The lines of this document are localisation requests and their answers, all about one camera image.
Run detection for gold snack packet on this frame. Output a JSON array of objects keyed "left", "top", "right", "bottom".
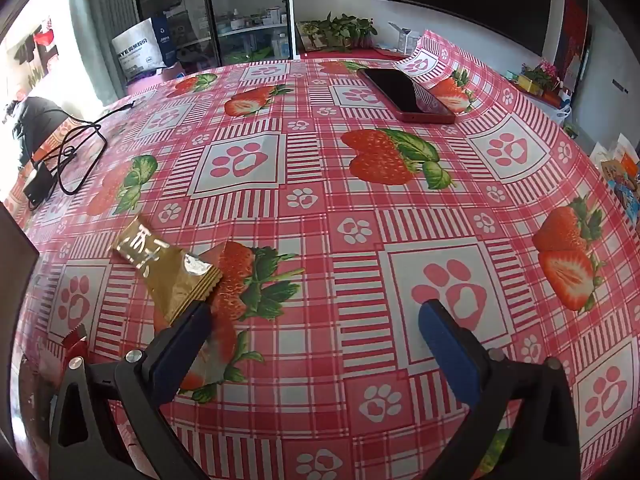
[{"left": 109, "top": 214, "right": 223, "bottom": 326}]

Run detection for strawberry printed tablecloth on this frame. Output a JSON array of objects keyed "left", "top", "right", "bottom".
[{"left": 10, "top": 30, "right": 640, "bottom": 480}]

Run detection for glass door cabinet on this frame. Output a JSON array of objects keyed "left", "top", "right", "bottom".
[{"left": 131, "top": 0, "right": 293, "bottom": 68}]

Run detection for red smartphone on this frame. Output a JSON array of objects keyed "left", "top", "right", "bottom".
[{"left": 356, "top": 67, "right": 457, "bottom": 125}]

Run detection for colourful snack packets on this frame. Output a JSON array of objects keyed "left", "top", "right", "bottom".
[{"left": 590, "top": 132, "right": 640, "bottom": 211}]

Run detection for green potted plant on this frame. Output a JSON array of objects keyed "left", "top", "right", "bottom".
[{"left": 297, "top": 12, "right": 378, "bottom": 53}]

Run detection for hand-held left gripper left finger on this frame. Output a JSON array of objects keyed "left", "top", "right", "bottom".
[{"left": 48, "top": 300, "right": 213, "bottom": 480}]

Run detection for small white box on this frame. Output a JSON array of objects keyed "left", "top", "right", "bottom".
[{"left": 389, "top": 22, "right": 423, "bottom": 56}]

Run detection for blue paper bag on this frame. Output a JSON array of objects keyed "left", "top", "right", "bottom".
[{"left": 150, "top": 12, "right": 176, "bottom": 66}]

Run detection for black bag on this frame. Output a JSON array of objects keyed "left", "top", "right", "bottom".
[{"left": 10, "top": 95, "right": 68, "bottom": 166}]

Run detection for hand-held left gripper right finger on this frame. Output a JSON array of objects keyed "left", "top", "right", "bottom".
[{"left": 419, "top": 299, "right": 581, "bottom": 480}]

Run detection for red snack packet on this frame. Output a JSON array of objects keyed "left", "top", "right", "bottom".
[{"left": 60, "top": 325, "right": 90, "bottom": 358}]

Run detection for black power adapter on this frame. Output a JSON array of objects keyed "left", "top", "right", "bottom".
[{"left": 22, "top": 160, "right": 56, "bottom": 201}]

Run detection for white plastic sack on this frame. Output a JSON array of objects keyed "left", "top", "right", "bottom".
[{"left": 111, "top": 17, "right": 166, "bottom": 78}]

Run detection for black cable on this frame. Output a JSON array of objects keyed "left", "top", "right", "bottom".
[{"left": 30, "top": 101, "right": 137, "bottom": 196}]

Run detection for red wall hanging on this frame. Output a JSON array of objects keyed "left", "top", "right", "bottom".
[{"left": 555, "top": 0, "right": 593, "bottom": 93}]

